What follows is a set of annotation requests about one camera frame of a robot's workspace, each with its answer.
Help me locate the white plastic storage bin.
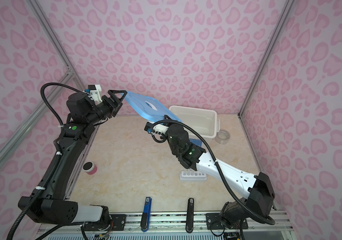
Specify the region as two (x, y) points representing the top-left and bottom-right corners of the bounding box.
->
(169, 106), (220, 142)

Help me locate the blue stapler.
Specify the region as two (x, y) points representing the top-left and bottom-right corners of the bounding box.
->
(140, 197), (152, 232)

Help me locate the right black corrugated cable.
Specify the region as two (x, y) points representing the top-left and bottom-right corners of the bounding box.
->
(151, 119), (276, 226)

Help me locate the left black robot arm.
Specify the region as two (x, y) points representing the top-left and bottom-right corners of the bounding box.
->
(17, 90), (127, 229)

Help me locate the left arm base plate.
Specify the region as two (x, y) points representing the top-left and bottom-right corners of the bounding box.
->
(83, 214), (127, 232)

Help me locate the clear tape roll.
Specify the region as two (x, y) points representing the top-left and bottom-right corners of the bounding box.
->
(215, 130), (231, 145)

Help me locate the pink jar black lid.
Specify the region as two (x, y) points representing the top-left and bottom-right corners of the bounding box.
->
(82, 162), (98, 175)

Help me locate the blue plastic bin lid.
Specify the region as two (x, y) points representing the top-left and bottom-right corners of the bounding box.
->
(125, 92), (182, 122)

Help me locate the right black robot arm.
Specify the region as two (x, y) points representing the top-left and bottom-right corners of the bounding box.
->
(165, 121), (275, 229)

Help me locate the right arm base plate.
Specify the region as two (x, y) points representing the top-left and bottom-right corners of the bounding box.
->
(205, 212), (241, 231)

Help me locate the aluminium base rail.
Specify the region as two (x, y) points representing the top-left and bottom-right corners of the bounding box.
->
(45, 211), (297, 240)

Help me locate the black stapler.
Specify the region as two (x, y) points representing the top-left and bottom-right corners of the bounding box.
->
(185, 198), (194, 234)

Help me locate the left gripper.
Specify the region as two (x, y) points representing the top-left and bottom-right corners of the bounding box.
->
(86, 90), (127, 127)

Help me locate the white test tube rack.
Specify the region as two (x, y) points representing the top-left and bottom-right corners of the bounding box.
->
(179, 169), (207, 182)

